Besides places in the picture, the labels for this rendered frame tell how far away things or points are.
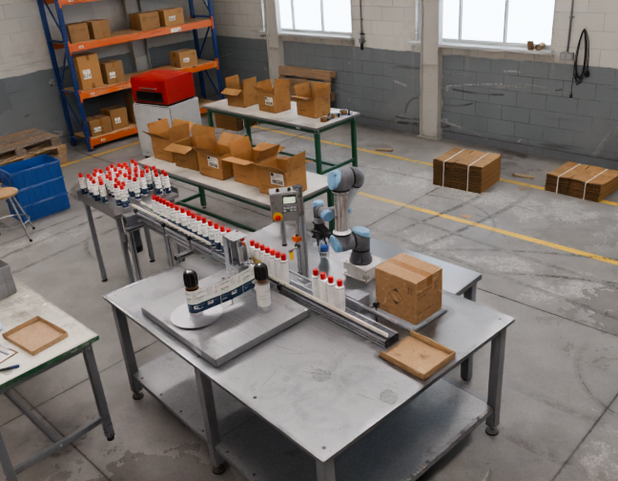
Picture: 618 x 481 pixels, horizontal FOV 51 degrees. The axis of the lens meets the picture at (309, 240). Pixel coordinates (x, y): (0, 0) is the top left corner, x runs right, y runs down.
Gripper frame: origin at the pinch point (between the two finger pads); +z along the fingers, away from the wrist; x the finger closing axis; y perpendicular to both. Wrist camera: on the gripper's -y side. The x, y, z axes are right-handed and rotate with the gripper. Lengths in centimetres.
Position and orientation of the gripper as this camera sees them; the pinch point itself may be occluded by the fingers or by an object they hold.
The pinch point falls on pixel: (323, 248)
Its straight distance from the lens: 443.3
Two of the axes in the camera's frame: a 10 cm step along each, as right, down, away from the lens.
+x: -6.9, 3.6, -6.3
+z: 0.7, 9.0, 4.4
